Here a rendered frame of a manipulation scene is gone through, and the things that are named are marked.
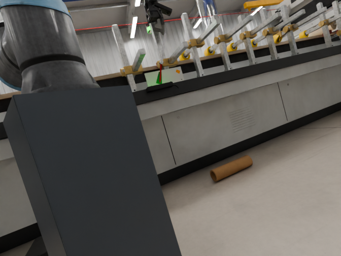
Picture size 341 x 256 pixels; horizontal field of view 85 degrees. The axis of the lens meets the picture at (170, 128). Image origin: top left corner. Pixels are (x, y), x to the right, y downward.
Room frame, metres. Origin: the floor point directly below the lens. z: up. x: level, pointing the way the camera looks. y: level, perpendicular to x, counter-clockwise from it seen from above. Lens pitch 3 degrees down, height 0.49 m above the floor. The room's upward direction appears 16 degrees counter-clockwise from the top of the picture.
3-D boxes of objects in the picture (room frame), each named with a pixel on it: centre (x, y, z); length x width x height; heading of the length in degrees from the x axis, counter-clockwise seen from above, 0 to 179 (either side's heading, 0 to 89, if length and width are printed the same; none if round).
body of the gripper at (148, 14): (1.19, -0.10, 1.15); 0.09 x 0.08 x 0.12; 109
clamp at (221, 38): (1.44, -0.57, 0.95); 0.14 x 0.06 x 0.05; 109
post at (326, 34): (1.84, -1.73, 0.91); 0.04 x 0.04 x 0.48; 19
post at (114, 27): (1.19, 0.15, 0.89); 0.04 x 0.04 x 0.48; 19
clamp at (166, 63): (1.28, -0.10, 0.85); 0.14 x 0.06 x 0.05; 109
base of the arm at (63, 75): (0.50, 0.25, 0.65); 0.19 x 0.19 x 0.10
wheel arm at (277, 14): (1.51, -0.83, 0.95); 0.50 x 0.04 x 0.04; 19
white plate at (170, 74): (1.23, -0.06, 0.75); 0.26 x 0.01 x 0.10; 109
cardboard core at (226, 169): (1.24, -0.32, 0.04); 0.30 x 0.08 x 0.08; 109
